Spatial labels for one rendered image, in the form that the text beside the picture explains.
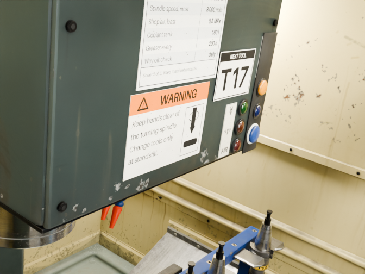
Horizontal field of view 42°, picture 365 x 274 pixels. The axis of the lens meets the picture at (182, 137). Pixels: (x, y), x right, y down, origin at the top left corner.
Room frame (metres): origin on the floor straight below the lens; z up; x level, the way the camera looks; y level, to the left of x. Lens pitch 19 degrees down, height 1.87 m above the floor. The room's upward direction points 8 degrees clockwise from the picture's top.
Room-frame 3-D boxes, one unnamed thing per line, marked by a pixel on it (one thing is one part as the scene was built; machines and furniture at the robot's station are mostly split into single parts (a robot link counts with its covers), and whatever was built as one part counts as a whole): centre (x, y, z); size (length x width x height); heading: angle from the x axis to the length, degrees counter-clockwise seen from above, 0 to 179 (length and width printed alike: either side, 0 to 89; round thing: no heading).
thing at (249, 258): (1.03, -0.21, 1.21); 0.07 x 0.05 x 0.01; 55
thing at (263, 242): (1.08, -0.24, 1.26); 0.04 x 0.04 x 0.07
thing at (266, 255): (1.08, -0.24, 1.21); 0.06 x 0.06 x 0.03
